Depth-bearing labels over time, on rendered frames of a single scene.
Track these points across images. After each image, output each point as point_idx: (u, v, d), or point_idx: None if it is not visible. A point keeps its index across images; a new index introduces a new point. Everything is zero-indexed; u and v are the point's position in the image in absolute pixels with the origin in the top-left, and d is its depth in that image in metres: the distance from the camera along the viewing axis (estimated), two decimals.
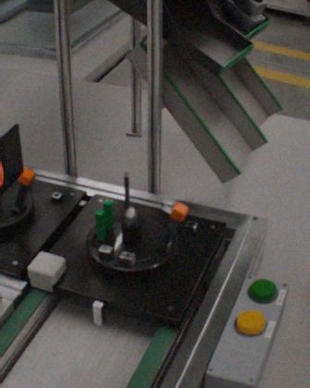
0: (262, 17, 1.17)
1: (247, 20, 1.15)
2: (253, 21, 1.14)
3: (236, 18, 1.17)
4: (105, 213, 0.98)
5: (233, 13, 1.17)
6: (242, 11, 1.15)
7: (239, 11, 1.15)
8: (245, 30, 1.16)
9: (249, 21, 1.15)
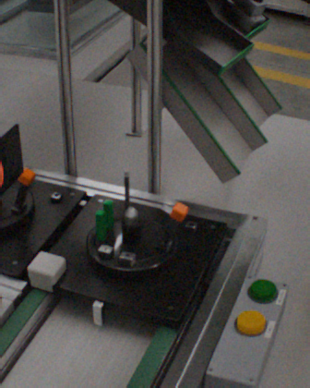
0: (262, 18, 1.17)
1: (247, 20, 1.15)
2: (253, 21, 1.14)
3: (236, 18, 1.17)
4: (105, 213, 0.98)
5: (233, 13, 1.17)
6: (242, 12, 1.15)
7: (239, 11, 1.16)
8: (245, 30, 1.16)
9: (249, 22, 1.15)
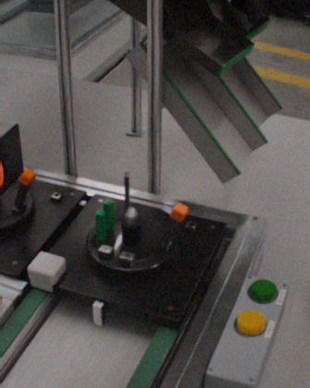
0: None
1: (247, 20, 1.15)
2: None
3: (236, 18, 1.17)
4: (105, 213, 0.98)
5: (233, 13, 1.17)
6: (242, 12, 1.15)
7: (239, 11, 1.15)
8: (245, 30, 1.16)
9: (249, 22, 1.15)
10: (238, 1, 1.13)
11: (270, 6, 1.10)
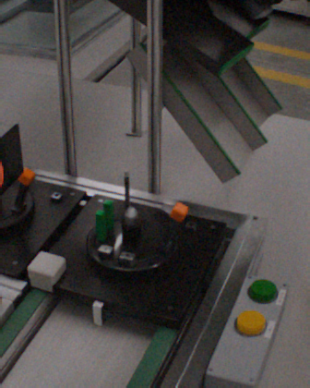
0: (269, 7, 1.15)
1: (255, 7, 1.13)
2: (260, 11, 1.12)
3: (244, 3, 1.14)
4: (105, 213, 0.98)
5: None
6: None
7: None
8: (251, 16, 1.14)
9: (256, 10, 1.13)
10: None
11: None
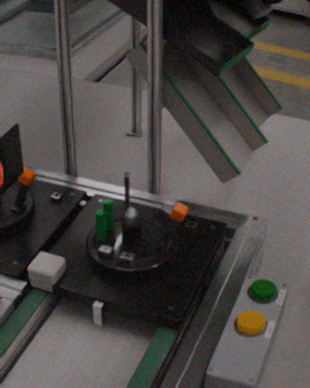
0: (269, 6, 1.15)
1: (255, 7, 1.13)
2: (260, 11, 1.12)
3: (244, 2, 1.14)
4: (105, 213, 0.98)
5: None
6: None
7: None
8: (250, 16, 1.14)
9: (256, 9, 1.13)
10: None
11: None
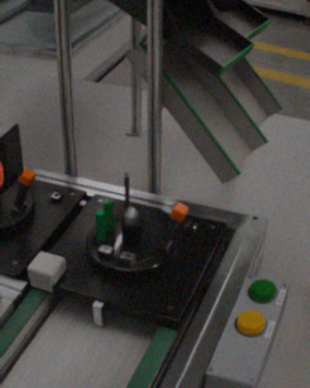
0: None
1: None
2: None
3: None
4: (105, 213, 0.98)
5: None
6: None
7: None
8: None
9: None
10: None
11: None
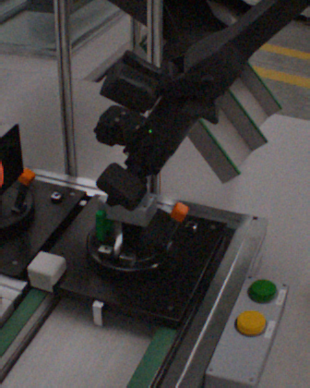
0: (151, 197, 0.94)
1: (137, 213, 0.92)
2: (144, 212, 0.91)
3: (124, 218, 0.93)
4: (105, 213, 0.98)
5: (116, 213, 0.93)
6: (125, 207, 0.92)
7: (122, 208, 0.92)
8: (141, 225, 0.93)
9: (139, 214, 0.92)
10: (110, 197, 0.90)
11: (141, 170, 0.87)
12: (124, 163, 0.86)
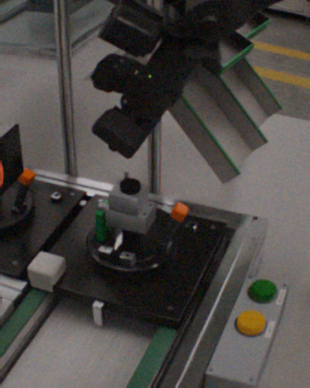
0: (150, 204, 0.94)
1: (136, 222, 0.92)
2: (143, 220, 0.92)
3: (123, 225, 0.94)
4: None
5: (115, 221, 0.94)
6: (124, 214, 0.93)
7: (121, 215, 0.93)
8: (140, 233, 0.93)
9: (139, 223, 0.92)
10: None
11: None
12: None
